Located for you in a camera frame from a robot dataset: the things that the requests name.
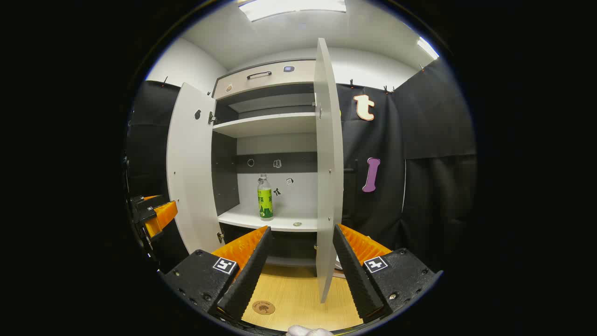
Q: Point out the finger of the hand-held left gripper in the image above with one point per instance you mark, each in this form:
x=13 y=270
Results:
x=163 y=215

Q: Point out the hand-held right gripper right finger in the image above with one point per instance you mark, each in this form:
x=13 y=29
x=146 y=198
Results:
x=354 y=275

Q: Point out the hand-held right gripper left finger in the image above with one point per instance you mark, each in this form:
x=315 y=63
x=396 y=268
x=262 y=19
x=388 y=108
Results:
x=249 y=275

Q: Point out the round cork coaster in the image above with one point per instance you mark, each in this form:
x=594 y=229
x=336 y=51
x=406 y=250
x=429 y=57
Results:
x=263 y=307

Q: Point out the grey cabinet door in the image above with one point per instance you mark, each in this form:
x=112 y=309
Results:
x=329 y=163
x=191 y=172

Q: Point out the green label clear bottle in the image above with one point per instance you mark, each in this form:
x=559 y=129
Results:
x=265 y=203

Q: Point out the grey cabinet with shelves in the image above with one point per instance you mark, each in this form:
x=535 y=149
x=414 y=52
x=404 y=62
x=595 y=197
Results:
x=266 y=123

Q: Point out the grey cabinet drawer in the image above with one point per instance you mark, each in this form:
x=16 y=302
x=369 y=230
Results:
x=242 y=85

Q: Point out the black backdrop cloth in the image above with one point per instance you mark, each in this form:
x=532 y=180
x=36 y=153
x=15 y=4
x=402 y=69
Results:
x=419 y=186

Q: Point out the small ceiling light panel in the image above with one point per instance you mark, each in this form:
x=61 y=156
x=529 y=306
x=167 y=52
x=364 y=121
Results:
x=426 y=46

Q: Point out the large ceiling light panel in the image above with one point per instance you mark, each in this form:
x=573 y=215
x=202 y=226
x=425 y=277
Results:
x=294 y=9

